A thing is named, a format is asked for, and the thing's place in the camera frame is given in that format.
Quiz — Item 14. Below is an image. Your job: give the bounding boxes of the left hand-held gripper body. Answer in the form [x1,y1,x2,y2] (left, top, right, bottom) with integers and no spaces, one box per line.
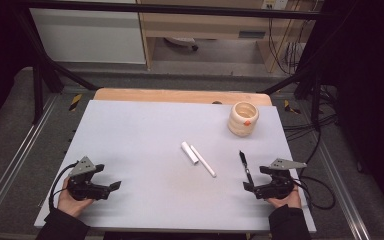
[67,155,110,202]

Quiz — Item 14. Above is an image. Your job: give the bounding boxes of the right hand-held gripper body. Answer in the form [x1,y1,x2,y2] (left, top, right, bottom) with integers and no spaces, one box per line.
[253,158,308,200]

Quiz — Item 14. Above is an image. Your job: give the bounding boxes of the black pen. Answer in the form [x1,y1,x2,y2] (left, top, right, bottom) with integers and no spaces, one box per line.
[239,150,255,188]

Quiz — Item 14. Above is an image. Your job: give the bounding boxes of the thin white pen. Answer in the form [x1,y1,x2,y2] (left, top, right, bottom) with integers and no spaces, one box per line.
[189,144,218,178]

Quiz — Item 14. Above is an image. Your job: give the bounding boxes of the wooden pen holder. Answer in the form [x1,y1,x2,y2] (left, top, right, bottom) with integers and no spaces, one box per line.
[227,101,260,138]

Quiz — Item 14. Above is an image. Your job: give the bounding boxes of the person's right hand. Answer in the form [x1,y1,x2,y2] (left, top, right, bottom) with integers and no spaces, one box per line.
[267,184,303,209]

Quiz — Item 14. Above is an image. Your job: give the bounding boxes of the person's left hand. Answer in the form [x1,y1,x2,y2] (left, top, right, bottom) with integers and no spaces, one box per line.
[57,176,94,218]

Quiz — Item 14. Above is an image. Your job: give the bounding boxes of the light grey table mat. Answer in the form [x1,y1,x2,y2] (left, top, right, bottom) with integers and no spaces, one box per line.
[34,99,317,234]

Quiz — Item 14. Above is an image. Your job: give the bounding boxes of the white pen cap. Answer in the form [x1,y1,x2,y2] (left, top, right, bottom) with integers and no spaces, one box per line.
[180,141,200,165]

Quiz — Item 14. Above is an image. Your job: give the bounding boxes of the white cabinet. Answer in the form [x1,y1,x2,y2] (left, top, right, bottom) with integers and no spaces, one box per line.
[29,0,147,65]

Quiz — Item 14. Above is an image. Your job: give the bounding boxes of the white chair base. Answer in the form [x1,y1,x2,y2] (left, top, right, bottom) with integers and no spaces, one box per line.
[164,36,200,52]

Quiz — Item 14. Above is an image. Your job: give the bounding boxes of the wooden desk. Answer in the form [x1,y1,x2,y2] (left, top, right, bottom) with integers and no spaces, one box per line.
[136,0,316,73]

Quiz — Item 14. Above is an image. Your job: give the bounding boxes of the white power strip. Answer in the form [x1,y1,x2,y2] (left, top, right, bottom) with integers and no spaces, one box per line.
[261,0,289,11]

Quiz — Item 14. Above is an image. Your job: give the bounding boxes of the left hand-held gripper cable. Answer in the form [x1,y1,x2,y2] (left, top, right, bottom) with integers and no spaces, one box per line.
[48,161,80,212]

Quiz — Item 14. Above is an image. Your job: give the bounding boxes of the hand-held gripper cable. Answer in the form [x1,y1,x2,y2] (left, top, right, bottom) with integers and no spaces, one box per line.
[291,128,336,211]
[48,161,80,212]

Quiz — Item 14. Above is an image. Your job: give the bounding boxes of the right hand-held gripper cable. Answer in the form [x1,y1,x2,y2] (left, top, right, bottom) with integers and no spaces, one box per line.
[291,128,336,211]

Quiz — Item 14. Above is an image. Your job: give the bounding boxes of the aluminium rail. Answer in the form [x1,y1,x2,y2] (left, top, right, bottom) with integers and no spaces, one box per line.
[0,95,58,229]
[315,139,372,240]

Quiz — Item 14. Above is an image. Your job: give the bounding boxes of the black cables on floor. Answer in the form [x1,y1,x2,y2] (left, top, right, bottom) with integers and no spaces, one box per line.
[282,84,339,142]

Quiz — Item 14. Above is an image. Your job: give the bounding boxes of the bundle of hanging black cables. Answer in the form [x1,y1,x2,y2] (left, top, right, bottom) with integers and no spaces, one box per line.
[267,16,309,76]

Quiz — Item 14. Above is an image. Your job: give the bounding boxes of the black metal frame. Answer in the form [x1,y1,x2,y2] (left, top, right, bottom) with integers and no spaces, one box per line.
[13,0,341,126]

